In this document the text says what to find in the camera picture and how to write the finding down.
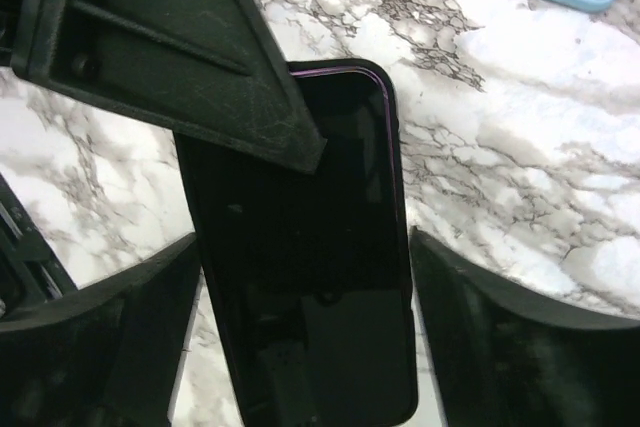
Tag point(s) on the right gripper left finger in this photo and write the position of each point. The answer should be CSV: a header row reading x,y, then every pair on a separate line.
x,y
106,355

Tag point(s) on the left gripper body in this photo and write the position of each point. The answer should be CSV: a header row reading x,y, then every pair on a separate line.
x,y
31,273

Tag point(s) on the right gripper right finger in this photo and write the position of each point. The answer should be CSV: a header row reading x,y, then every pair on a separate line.
x,y
504,355

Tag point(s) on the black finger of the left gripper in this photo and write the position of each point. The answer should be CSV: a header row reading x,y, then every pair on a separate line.
x,y
204,68

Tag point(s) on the black cased phone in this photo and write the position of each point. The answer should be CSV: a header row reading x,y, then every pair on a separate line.
x,y
309,276

